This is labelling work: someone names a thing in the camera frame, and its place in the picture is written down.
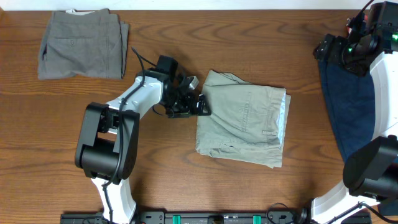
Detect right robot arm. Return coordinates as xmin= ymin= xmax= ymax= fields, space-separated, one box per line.
xmin=301 ymin=34 xmax=397 ymax=223

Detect khaki beige shorts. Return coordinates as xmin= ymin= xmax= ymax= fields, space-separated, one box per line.
xmin=195 ymin=70 xmax=291 ymax=168

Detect navy blue shorts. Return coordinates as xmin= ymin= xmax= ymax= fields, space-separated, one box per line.
xmin=318 ymin=61 xmax=375 ymax=161

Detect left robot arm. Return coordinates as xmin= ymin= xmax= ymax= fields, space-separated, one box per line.
xmin=75 ymin=68 xmax=211 ymax=223

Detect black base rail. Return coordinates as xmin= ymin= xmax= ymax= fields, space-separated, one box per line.
xmin=60 ymin=211 xmax=372 ymax=224

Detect folded grey shorts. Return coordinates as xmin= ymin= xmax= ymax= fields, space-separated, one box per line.
xmin=37 ymin=9 xmax=129 ymax=80

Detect black right camera cable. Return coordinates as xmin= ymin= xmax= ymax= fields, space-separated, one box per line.
xmin=346 ymin=0 xmax=376 ymax=30

